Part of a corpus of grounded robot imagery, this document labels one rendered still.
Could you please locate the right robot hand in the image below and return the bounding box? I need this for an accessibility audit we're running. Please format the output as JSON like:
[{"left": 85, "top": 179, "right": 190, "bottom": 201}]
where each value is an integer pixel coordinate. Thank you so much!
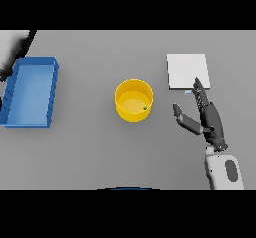
[{"left": 172, "top": 77, "right": 230, "bottom": 153}]

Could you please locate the yellow bowl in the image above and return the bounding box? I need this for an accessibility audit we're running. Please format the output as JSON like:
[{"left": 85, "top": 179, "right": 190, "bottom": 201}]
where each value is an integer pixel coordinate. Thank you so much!
[{"left": 114, "top": 78, "right": 155, "bottom": 123}]

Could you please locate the blue plastic tray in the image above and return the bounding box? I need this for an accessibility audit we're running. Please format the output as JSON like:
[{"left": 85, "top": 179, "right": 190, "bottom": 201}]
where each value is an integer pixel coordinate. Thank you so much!
[{"left": 0, "top": 56, "right": 60, "bottom": 129}]

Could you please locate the pale square measuring scale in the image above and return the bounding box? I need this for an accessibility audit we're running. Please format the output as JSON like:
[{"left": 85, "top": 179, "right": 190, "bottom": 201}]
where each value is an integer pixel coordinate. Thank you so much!
[{"left": 166, "top": 53, "right": 212, "bottom": 95}]

